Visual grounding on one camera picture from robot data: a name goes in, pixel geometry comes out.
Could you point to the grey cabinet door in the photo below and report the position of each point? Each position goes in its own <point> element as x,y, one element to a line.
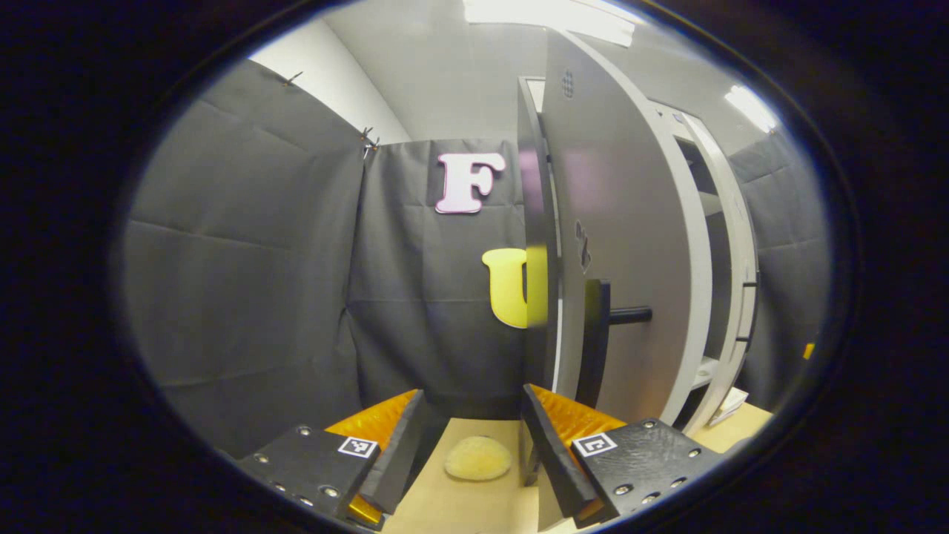
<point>744,222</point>
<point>630,222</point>

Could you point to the small ceiling light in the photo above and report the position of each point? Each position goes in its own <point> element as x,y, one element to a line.
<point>751,107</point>

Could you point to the grey cabinet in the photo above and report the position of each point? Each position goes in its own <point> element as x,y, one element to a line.
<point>537,222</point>

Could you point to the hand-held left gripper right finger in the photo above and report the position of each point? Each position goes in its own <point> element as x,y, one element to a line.
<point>556,452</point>

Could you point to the yellow round coaster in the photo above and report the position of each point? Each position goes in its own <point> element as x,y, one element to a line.
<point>478,457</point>

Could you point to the black backdrop cloth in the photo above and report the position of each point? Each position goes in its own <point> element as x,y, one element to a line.
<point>245,259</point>

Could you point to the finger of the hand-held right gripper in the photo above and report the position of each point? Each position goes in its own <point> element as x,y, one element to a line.
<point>809,351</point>

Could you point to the large ceiling light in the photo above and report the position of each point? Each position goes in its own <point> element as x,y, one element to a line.
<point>549,18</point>

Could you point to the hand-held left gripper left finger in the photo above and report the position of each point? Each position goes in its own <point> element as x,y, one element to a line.
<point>397,452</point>

